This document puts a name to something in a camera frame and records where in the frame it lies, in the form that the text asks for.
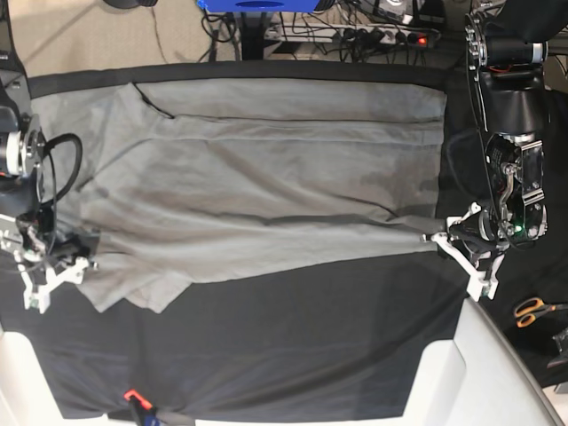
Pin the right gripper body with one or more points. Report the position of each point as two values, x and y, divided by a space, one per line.
56 246

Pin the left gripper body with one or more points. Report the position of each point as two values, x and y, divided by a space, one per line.
475 234

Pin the grey T-shirt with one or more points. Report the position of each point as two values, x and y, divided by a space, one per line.
209 181

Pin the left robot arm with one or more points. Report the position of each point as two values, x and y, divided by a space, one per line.
507 46

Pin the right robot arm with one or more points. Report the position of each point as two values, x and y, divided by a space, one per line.
29 222

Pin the white base housing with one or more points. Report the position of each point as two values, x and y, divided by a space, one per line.
476 378
26 398

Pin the black table cloth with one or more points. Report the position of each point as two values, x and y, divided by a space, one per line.
329 344

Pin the red black clamp bottom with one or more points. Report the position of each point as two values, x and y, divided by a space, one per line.
144 413

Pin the white power strip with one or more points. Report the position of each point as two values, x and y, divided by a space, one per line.
386 34

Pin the blue plastic box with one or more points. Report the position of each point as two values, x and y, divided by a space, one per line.
218 6

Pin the black metal stand column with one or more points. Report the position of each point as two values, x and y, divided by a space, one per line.
253 26

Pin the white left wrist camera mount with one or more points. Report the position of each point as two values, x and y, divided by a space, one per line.
483 281

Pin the orange handled scissors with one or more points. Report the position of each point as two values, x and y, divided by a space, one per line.
531 309

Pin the small black metal bracket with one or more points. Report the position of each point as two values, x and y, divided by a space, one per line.
561 341

